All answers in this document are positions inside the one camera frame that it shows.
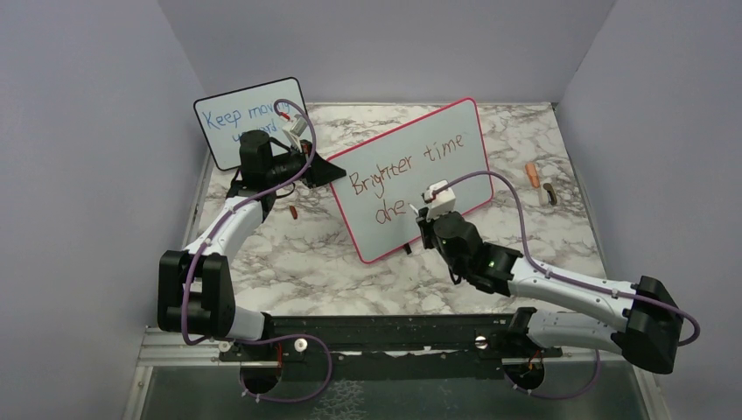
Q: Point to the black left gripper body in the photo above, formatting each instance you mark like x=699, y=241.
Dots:
x=284, y=167

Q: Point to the pink framed whiteboard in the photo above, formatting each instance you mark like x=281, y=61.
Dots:
x=387, y=175

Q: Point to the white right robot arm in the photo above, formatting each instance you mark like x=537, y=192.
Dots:
x=638, y=321

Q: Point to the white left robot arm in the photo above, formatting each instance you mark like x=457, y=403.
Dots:
x=195, y=294

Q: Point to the black framed written whiteboard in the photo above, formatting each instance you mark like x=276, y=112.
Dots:
x=224, y=117

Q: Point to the orange marker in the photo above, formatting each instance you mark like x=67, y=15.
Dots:
x=533, y=175

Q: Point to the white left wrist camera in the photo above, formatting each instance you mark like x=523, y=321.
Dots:
x=294, y=129

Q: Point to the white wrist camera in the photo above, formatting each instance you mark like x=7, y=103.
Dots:
x=439, y=200
x=294, y=129

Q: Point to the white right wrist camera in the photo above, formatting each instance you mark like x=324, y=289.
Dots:
x=439, y=200

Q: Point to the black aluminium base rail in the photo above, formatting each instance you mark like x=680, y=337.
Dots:
x=393, y=348

